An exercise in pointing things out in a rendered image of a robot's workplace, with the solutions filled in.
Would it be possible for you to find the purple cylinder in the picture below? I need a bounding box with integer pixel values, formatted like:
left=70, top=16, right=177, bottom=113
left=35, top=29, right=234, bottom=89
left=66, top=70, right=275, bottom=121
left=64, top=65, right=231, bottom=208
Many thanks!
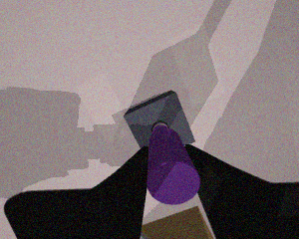
left=147, top=128, right=200, bottom=205

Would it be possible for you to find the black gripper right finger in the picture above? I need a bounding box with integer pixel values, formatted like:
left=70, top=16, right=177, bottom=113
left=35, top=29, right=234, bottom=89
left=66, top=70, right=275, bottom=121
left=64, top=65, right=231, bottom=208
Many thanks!
left=185, top=144, right=299, bottom=239

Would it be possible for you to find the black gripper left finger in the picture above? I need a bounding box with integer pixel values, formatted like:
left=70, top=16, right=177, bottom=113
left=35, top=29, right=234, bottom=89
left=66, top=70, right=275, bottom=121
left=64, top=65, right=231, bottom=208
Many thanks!
left=4, top=146, right=149, bottom=239

